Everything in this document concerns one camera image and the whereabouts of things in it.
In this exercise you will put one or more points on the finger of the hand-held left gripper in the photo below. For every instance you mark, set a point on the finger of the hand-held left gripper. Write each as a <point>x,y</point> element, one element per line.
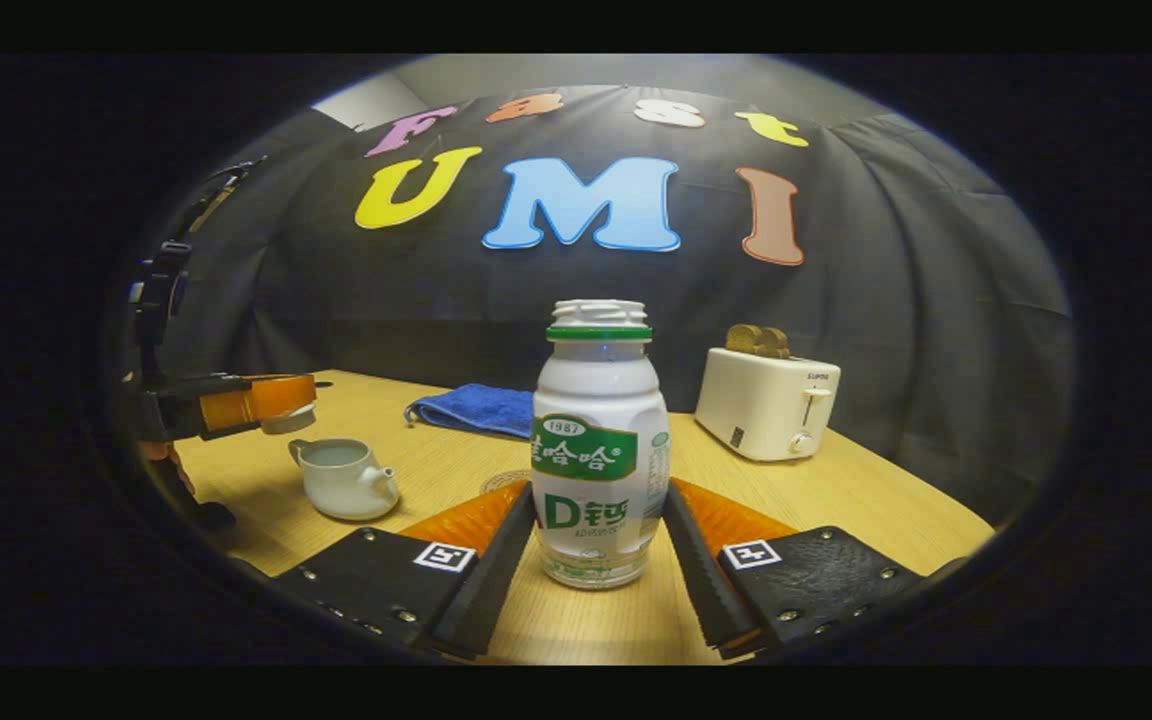
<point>236,405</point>

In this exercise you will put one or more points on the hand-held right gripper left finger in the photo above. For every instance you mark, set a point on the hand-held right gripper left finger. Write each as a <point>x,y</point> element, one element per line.
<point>496,590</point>

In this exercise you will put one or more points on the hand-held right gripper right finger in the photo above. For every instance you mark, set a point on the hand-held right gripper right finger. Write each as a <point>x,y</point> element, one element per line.
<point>701,590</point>

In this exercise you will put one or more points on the blue towel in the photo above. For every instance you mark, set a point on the blue towel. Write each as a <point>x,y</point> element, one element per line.
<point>481,408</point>

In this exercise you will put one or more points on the brown toast slice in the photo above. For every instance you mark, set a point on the brown toast slice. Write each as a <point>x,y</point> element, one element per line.
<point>776,343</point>
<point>742,338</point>

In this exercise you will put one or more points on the round woven coaster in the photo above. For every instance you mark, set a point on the round woven coaster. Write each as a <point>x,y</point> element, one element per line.
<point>506,483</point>

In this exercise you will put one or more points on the white toaster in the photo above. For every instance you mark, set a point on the white toaster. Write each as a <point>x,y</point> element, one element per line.
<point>761,400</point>

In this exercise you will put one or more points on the white ceramic teacup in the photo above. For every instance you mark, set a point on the white ceramic teacup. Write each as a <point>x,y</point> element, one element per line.
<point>341,490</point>

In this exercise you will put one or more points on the white plastic water bottle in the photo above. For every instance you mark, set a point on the white plastic water bottle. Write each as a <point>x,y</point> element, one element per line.
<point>596,400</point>

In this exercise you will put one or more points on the black backdrop cloth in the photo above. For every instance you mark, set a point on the black backdrop cloth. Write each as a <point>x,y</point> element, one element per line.
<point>836,330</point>

